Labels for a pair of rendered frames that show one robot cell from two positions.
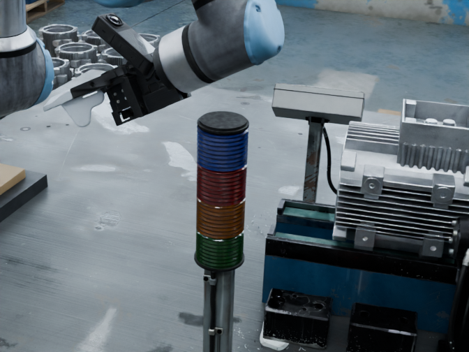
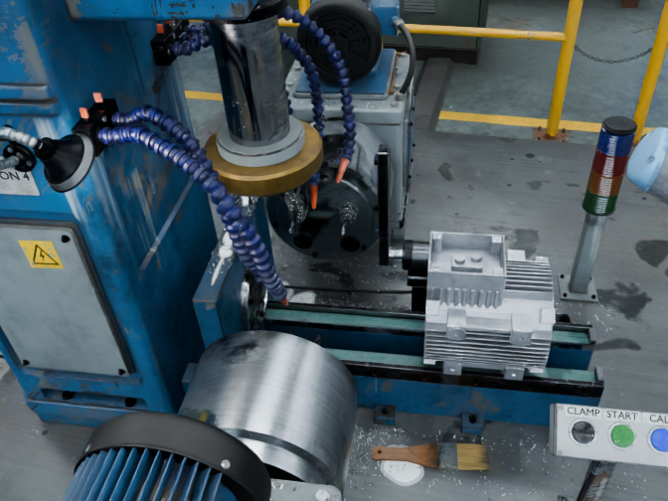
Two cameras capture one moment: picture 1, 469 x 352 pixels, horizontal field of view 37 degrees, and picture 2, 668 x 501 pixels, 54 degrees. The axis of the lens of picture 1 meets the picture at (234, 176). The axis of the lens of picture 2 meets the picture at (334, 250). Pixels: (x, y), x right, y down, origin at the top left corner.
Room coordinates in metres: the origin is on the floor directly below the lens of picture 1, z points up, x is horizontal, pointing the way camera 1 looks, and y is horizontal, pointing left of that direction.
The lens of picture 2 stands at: (1.76, -0.53, 1.84)
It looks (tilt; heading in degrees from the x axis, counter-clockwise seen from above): 41 degrees down; 179
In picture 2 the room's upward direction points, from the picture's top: 4 degrees counter-clockwise
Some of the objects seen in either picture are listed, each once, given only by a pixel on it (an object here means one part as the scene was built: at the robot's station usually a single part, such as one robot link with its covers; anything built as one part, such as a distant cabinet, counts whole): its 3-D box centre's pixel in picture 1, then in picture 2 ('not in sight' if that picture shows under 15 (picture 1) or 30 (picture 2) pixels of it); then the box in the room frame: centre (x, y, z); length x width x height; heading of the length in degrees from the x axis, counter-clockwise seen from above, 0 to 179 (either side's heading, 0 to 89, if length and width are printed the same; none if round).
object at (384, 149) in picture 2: not in sight; (385, 208); (0.82, -0.42, 1.12); 0.04 x 0.03 x 0.26; 77
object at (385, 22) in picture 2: not in sight; (364, 69); (0.31, -0.41, 1.16); 0.33 x 0.26 x 0.42; 167
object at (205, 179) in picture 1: (221, 178); (610, 158); (0.75, 0.02, 1.14); 0.06 x 0.06 x 0.04
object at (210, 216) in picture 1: (220, 211); (605, 178); (0.75, 0.02, 1.10); 0.06 x 0.06 x 0.04
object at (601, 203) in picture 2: (219, 242); (600, 197); (0.75, 0.02, 1.05); 0.06 x 0.06 x 0.04
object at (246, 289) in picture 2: not in sight; (256, 294); (0.91, -0.67, 1.02); 0.15 x 0.02 x 0.15; 167
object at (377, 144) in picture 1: (403, 187); (484, 310); (0.99, -0.27, 1.02); 0.20 x 0.19 x 0.19; 78
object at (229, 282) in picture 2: not in sight; (227, 307); (0.89, -0.73, 0.97); 0.30 x 0.11 x 0.34; 167
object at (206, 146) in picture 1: (222, 144); (615, 137); (0.75, 0.02, 1.19); 0.06 x 0.06 x 0.04
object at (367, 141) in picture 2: not in sight; (334, 181); (0.60, -0.50, 1.04); 0.41 x 0.25 x 0.25; 167
